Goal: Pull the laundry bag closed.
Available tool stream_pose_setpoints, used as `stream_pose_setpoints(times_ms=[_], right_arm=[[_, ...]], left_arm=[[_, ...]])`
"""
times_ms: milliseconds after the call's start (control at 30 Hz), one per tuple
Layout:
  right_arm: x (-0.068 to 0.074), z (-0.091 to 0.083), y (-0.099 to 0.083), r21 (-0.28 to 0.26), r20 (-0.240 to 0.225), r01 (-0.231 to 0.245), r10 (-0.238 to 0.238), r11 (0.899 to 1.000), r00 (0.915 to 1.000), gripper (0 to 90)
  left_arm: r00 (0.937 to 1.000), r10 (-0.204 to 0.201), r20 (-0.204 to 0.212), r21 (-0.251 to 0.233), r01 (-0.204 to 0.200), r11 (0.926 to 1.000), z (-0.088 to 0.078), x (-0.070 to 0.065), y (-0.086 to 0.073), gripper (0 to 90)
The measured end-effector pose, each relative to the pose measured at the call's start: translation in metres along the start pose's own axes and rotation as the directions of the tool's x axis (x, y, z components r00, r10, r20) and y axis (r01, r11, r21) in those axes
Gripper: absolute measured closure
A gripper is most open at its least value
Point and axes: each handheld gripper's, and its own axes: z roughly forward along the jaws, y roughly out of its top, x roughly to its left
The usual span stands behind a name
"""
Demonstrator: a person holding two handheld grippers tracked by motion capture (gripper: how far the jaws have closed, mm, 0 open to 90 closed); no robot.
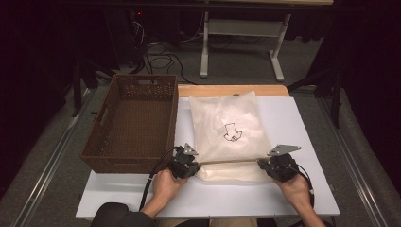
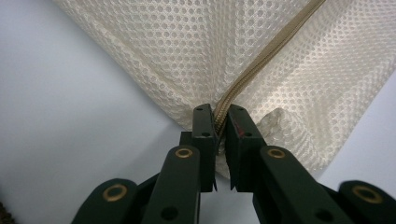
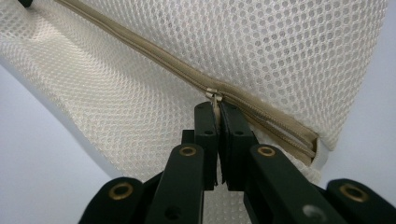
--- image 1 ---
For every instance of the white metal desk frame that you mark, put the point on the white metal desk frame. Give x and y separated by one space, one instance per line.
242 27

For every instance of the metal floor rail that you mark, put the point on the metal floor rail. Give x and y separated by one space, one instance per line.
357 171
47 171

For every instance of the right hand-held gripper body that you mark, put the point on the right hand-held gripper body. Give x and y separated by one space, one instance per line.
282 168

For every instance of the black device with red light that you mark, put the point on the black device with red light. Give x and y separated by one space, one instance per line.
139 13

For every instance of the white flat board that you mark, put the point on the white flat board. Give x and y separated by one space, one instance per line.
290 119

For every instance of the person's left hand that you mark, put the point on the person's left hand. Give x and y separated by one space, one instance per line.
165 189

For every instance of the person's right hand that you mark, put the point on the person's right hand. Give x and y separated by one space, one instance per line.
296 194

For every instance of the beige mesh laundry bag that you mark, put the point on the beige mesh laundry bag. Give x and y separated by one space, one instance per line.
220 145

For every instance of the black metal stand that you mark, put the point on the black metal stand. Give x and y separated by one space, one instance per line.
76 94
336 104

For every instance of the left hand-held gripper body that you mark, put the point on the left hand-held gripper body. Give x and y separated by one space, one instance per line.
181 165

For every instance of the brown woven basket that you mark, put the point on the brown woven basket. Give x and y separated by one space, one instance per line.
94 154

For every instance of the person's beige pants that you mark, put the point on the person's beige pants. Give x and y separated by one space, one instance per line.
233 223

